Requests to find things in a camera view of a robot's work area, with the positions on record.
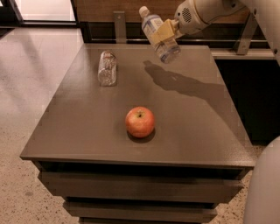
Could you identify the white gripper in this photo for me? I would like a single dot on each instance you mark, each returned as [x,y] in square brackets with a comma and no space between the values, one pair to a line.
[191,17]

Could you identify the blue label plastic bottle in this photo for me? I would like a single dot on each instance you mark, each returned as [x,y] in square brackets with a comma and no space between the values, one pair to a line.
[160,35]

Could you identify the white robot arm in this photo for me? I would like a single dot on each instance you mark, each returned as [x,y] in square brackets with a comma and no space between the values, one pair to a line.
[254,89]

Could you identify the clear plastic bottle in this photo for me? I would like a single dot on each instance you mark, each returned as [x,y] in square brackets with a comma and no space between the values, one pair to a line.
[107,69]

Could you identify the red apple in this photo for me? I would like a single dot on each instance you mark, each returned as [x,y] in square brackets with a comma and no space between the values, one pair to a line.
[140,122]

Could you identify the grey drawer cabinet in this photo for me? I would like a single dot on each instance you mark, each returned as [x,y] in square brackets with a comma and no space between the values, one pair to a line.
[164,145]

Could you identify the left metal bracket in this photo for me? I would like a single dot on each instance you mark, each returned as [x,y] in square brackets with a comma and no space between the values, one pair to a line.
[120,27]

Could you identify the metal bracket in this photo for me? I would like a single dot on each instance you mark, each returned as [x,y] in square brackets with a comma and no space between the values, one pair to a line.
[242,45]
[120,27]

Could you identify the wooden wall counter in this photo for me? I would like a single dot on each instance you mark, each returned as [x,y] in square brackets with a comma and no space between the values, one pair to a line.
[266,13]

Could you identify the right metal bracket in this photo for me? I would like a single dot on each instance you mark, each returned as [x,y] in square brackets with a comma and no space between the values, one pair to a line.
[242,45]

